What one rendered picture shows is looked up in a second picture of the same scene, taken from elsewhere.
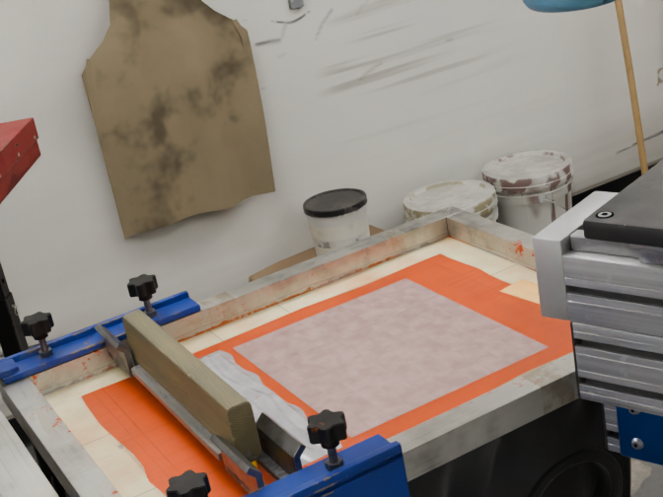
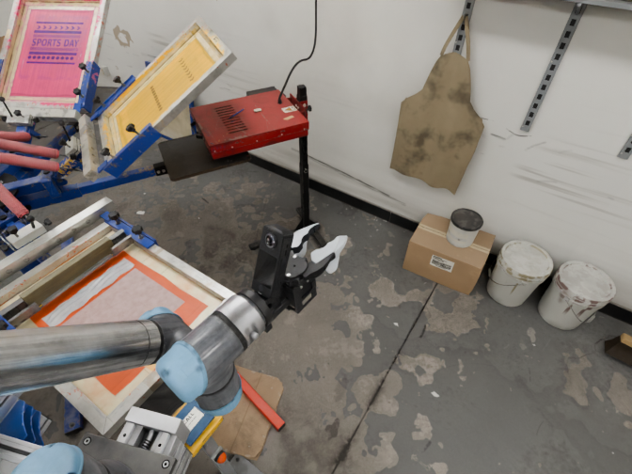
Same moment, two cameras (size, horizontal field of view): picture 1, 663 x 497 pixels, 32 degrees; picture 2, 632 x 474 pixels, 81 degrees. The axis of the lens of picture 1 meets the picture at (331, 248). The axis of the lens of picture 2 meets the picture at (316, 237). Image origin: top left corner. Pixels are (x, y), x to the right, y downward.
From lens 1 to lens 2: 2.01 m
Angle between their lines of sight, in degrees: 54
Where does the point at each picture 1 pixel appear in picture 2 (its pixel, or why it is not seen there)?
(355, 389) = (91, 317)
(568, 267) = not seen: outside the picture
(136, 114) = (413, 130)
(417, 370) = not seen: hidden behind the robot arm
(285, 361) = (119, 288)
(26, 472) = (13, 259)
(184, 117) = (434, 143)
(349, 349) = (123, 304)
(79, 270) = (373, 165)
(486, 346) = not seen: hidden behind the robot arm
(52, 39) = (401, 80)
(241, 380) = (106, 280)
